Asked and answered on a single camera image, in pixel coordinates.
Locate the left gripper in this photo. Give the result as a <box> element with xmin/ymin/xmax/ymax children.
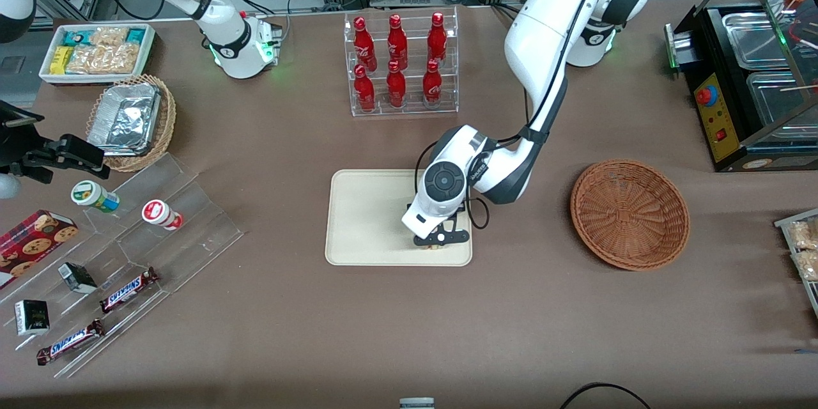
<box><xmin>401</xmin><ymin>198</ymin><xmax>472</xmax><ymax>249</ymax></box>

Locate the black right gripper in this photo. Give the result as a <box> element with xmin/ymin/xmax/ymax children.
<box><xmin>0</xmin><ymin>101</ymin><xmax>111</xmax><ymax>185</ymax></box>

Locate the beige plastic tray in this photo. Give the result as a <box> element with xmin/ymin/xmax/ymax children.
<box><xmin>325</xmin><ymin>169</ymin><xmax>473</xmax><ymax>267</ymax></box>

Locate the white snack tray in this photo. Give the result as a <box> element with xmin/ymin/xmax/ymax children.
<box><xmin>38</xmin><ymin>23</ymin><xmax>158</xmax><ymax>86</ymax></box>

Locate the light wicker basket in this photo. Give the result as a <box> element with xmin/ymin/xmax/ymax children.
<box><xmin>86</xmin><ymin>73</ymin><xmax>177</xmax><ymax>173</ymax></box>

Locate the brown wicker basket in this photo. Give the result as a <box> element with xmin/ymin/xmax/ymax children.
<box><xmin>570</xmin><ymin>159</ymin><xmax>691</xmax><ymax>272</ymax></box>

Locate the grey metal snack tray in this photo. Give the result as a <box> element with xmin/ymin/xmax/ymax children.
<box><xmin>774</xmin><ymin>208</ymin><xmax>818</xmax><ymax>320</ymax></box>

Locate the green yogurt cup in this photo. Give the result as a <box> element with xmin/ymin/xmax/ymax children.
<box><xmin>70</xmin><ymin>180</ymin><xmax>121</xmax><ymax>215</ymax></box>

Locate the aluminium foil container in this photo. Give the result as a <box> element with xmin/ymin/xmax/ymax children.
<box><xmin>87</xmin><ymin>82</ymin><xmax>162</xmax><ymax>157</ymax></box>

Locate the red cookie box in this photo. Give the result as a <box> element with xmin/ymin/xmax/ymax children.
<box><xmin>0</xmin><ymin>209</ymin><xmax>79</xmax><ymax>291</ymax></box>

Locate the yellow snack pack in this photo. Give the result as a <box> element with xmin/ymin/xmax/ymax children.
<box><xmin>49</xmin><ymin>46</ymin><xmax>75</xmax><ymax>75</ymax></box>

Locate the clear cracker bag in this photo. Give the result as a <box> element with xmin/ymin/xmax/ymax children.
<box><xmin>102</xmin><ymin>43</ymin><xmax>142</xmax><ymax>75</ymax></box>
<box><xmin>89</xmin><ymin>26</ymin><xmax>129</xmax><ymax>47</ymax></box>
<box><xmin>65</xmin><ymin>45</ymin><xmax>107</xmax><ymax>75</ymax></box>

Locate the red yogurt cup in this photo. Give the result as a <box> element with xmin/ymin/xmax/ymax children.
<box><xmin>141</xmin><ymin>199</ymin><xmax>185</xmax><ymax>232</ymax></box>

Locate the small black carton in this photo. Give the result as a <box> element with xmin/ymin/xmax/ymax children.
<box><xmin>58</xmin><ymin>262</ymin><xmax>98</xmax><ymax>295</ymax></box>
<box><xmin>14</xmin><ymin>300</ymin><xmax>51</xmax><ymax>337</ymax></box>

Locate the clear acrylic bottle rack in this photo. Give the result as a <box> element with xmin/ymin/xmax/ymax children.
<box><xmin>344</xmin><ymin>6</ymin><xmax>460</xmax><ymax>118</ymax></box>

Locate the Snickers chocolate bar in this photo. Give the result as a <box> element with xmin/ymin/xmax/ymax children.
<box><xmin>36</xmin><ymin>318</ymin><xmax>105</xmax><ymax>367</ymax></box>
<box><xmin>99</xmin><ymin>266</ymin><xmax>160</xmax><ymax>314</ymax></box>

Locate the clear acrylic stepped stand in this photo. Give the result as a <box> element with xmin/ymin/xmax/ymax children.
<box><xmin>0</xmin><ymin>152</ymin><xmax>245</xmax><ymax>380</ymax></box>

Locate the red cola bottle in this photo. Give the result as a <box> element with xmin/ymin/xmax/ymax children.
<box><xmin>427</xmin><ymin>12</ymin><xmax>448</xmax><ymax>66</ymax></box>
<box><xmin>353</xmin><ymin>17</ymin><xmax>377</xmax><ymax>72</ymax></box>
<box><xmin>387</xmin><ymin>14</ymin><xmax>409</xmax><ymax>70</ymax></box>
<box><xmin>422</xmin><ymin>59</ymin><xmax>444</xmax><ymax>109</ymax></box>
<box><xmin>353</xmin><ymin>64</ymin><xmax>377</xmax><ymax>113</ymax></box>
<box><xmin>386</xmin><ymin>61</ymin><xmax>408</xmax><ymax>109</ymax></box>

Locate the black food warmer appliance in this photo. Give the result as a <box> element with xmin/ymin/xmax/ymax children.
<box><xmin>663</xmin><ymin>0</ymin><xmax>818</xmax><ymax>173</ymax></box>

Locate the steel pan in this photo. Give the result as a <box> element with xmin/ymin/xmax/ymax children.
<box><xmin>721</xmin><ymin>10</ymin><xmax>792</xmax><ymax>71</ymax></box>
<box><xmin>746</xmin><ymin>70</ymin><xmax>818</xmax><ymax>143</ymax></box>

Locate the clear pastry bag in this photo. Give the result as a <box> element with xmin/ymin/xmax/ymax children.
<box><xmin>792</xmin><ymin>251</ymin><xmax>818</xmax><ymax>282</ymax></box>
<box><xmin>788</xmin><ymin>219</ymin><xmax>818</xmax><ymax>251</ymax></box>

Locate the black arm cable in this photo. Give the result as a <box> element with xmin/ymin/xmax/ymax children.
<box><xmin>414</xmin><ymin>0</ymin><xmax>617</xmax><ymax>232</ymax></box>

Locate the black floor cable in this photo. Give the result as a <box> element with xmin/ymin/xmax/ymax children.
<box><xmin>560</xmin><ymin>382</ymin><xmax>653</xmax><ymax>409</ymax></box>

